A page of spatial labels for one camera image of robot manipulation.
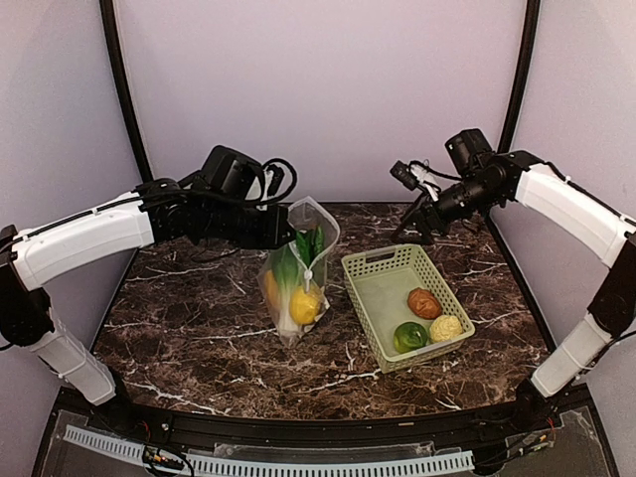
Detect black front rail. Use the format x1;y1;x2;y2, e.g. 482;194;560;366
59;387;553;451

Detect cream cauliflower toy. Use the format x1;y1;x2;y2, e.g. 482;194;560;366
428;315;463;343

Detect brown bun toy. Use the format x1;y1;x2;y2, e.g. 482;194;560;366
407;288;442;320

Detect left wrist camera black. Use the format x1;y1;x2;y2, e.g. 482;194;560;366
200;145;264;199

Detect green yellow pepper toy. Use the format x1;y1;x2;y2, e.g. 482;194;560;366
394;322;428;354

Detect black frame post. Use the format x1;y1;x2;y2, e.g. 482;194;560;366
98;0;154;183
496;0;541;154

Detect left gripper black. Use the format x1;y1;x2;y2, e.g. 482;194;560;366
203;198;297;249

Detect left black frame post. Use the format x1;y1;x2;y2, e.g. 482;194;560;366
98;0;154;183

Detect white slotted cable duct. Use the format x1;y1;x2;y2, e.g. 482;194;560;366
64;424;475;477

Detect right black frame post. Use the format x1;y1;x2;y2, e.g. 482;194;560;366
496;0;541;154

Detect green cucumber toy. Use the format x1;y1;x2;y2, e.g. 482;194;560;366
295;226;325;267

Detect bok choy toy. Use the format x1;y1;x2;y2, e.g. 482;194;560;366
272;241;320;343

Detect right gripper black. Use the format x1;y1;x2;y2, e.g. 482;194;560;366
391;173;502;244

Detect yellow lemon toy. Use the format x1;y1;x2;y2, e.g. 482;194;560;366
289;286;322;325

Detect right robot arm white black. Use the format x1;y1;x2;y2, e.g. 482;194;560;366
391;151;635;431

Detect clear polka dot zip bag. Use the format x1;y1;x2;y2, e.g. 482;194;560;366
258;197;341;348

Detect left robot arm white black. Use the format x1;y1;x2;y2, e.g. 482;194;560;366
1;180;293;433

